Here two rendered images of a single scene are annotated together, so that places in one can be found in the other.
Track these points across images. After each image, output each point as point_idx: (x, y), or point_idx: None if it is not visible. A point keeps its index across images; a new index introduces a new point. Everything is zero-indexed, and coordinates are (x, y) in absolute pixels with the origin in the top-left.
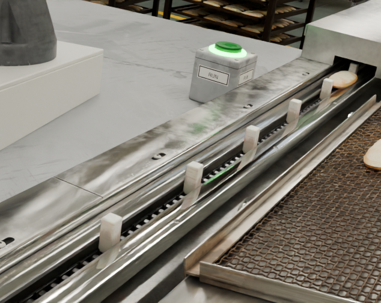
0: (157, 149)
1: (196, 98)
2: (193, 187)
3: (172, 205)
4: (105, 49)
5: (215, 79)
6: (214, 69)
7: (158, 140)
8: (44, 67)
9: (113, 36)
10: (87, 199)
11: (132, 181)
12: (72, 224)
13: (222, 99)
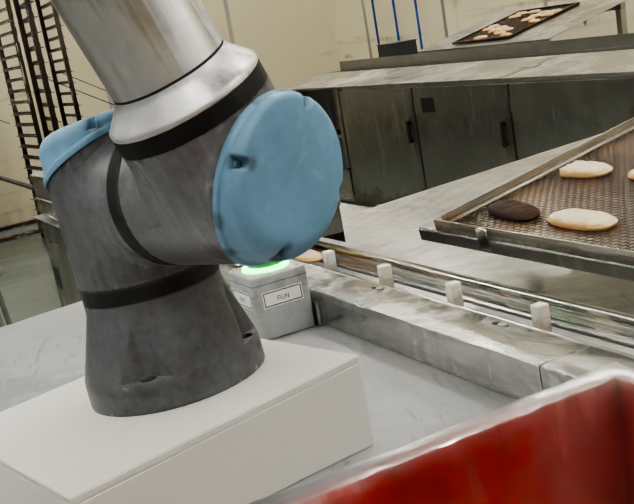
0: (482, 324)
1: (272, 336)
2: (550, 326)
3: (590, 332)
4: (44, 383)
5: (286, 298)
6: (282, 287)
7: (460, 324)
8: (275, 344)
9: None
10: (597, 350)
11: (557, 334)
12: None
13: (352, 297)
